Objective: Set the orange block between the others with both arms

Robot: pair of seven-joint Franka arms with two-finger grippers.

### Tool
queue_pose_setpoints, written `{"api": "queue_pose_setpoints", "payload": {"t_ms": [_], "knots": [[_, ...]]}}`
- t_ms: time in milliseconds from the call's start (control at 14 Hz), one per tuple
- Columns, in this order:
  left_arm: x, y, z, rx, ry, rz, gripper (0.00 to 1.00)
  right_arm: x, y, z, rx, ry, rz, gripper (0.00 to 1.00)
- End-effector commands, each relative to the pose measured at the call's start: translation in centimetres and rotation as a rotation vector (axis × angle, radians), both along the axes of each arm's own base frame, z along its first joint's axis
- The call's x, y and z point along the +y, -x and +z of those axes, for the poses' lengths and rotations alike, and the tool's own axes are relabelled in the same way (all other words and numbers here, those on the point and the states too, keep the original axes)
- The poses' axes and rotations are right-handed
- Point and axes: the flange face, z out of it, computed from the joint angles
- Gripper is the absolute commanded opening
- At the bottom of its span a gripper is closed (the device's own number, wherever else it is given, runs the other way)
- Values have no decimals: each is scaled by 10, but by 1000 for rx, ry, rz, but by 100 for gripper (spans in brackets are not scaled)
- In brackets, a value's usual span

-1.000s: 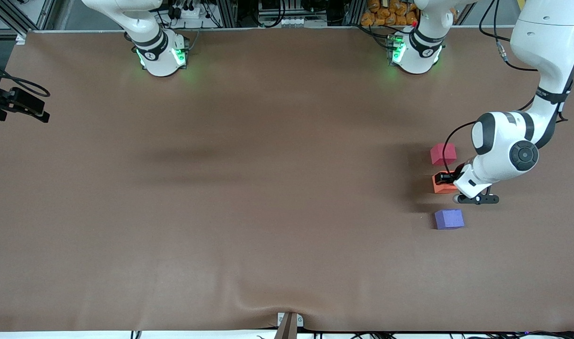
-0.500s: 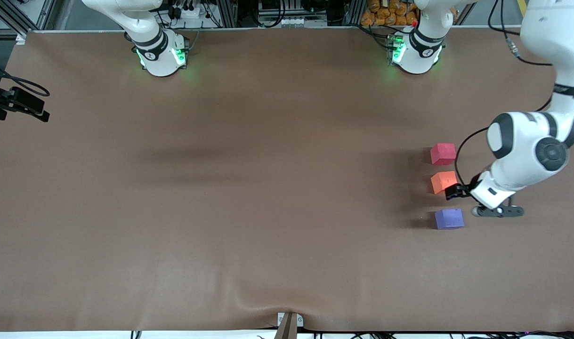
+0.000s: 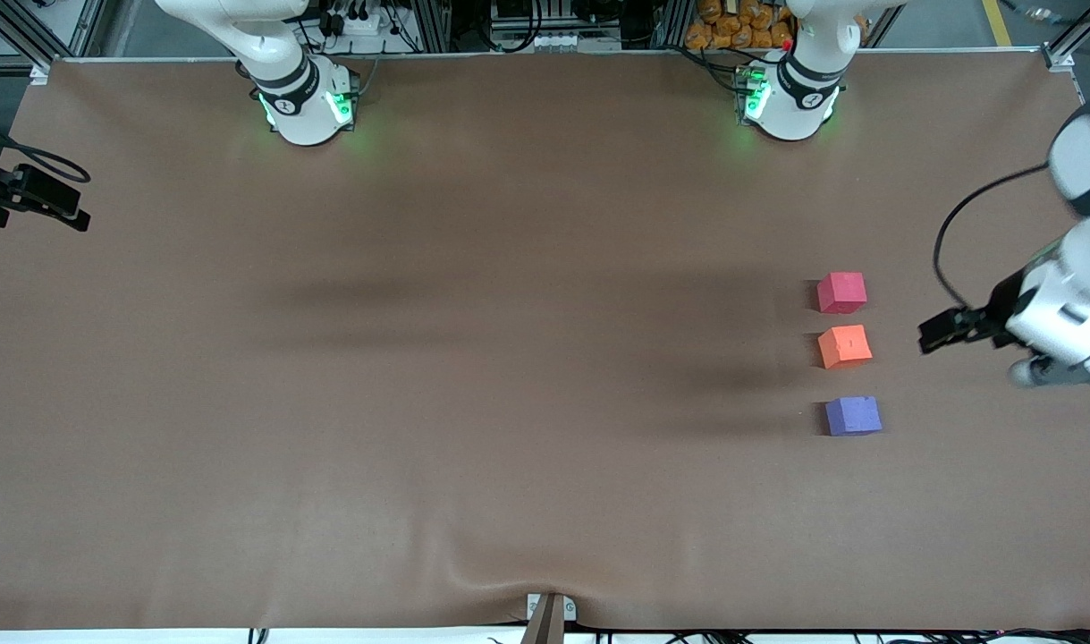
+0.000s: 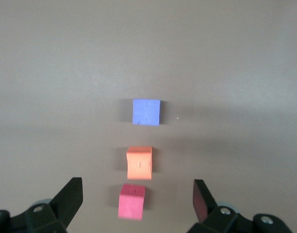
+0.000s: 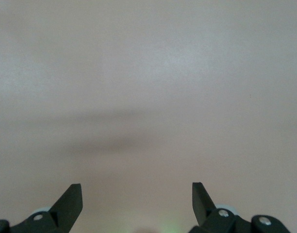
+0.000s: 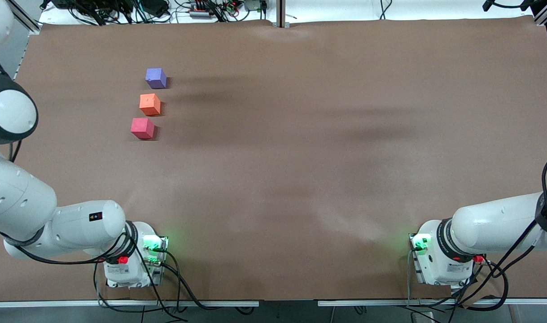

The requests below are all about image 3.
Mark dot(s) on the pile of orange objects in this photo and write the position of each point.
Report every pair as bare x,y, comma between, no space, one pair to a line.
732,27

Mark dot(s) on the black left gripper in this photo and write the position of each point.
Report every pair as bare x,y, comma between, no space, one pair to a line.
999,310

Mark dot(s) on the red foam block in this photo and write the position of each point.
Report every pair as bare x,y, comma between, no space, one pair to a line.
840,292

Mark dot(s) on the brown table mat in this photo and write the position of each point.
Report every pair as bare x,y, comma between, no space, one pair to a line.
509,402

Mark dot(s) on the orange foam block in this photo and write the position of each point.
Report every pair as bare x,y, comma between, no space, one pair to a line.
844,347

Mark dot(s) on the aluminium frame corner post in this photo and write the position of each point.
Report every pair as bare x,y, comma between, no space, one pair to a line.
26,31
1077,40

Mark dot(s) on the silver clamp bracket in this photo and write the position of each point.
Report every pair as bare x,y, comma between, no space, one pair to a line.
534,608

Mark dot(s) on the white connector block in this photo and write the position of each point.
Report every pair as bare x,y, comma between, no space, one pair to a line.
562,41

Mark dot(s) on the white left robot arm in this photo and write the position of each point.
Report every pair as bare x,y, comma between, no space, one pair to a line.
1068,295

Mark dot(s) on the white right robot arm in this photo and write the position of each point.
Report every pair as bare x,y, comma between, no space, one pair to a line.
299,103

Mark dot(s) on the white power strip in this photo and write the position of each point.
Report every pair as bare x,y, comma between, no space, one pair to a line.
357,25

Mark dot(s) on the purple foam block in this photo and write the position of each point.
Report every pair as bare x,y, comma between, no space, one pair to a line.
853,417

